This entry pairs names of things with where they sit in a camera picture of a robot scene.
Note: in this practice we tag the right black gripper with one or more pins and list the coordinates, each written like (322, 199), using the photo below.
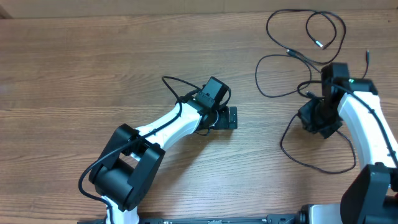
(313, 120)

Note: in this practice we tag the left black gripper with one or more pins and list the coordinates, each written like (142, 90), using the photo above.
(227, 124)

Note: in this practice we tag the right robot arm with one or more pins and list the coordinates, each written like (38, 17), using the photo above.
(354, 102)

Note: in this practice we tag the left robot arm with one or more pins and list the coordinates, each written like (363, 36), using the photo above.
(126, 168)

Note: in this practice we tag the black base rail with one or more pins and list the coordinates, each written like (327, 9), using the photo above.
(214, 221)

